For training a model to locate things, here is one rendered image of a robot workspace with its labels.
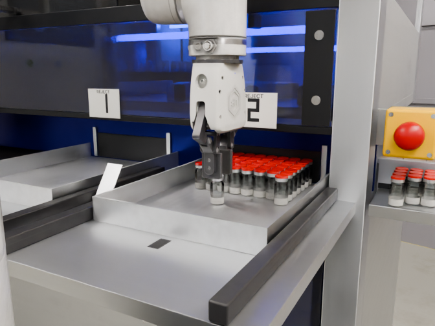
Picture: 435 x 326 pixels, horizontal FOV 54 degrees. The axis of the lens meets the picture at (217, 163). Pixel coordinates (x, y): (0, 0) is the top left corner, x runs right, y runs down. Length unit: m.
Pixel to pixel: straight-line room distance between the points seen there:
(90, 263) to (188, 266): 0.11
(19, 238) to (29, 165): 0.43
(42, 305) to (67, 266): 0.78
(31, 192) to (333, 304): 0.53
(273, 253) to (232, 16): 0.32
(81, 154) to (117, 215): 0.49
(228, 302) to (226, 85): 0.33
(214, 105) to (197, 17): 0.12
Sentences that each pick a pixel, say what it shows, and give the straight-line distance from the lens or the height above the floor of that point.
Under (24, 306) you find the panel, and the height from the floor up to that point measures 0.46.
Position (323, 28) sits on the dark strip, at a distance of 0.70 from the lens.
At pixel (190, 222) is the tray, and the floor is 0.90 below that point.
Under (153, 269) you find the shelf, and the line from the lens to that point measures 0.47.
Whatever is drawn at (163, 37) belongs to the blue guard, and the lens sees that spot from 0.83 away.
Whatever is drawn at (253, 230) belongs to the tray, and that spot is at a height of 0.91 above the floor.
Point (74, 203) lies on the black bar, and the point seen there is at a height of 0.89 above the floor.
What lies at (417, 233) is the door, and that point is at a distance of 3.01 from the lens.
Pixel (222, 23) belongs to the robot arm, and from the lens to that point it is 0.60.
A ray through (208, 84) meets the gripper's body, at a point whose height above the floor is 1.07.
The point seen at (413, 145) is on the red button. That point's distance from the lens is 0.65.
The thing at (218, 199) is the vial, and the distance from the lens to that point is 0.66.
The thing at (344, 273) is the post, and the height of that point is 0.75.
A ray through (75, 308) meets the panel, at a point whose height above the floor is 0.51.
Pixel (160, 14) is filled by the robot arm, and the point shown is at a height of 1.16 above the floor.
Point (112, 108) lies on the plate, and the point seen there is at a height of 1.01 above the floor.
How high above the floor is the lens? 1.08
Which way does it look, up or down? 12 degrees down
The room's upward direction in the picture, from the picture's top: straight up
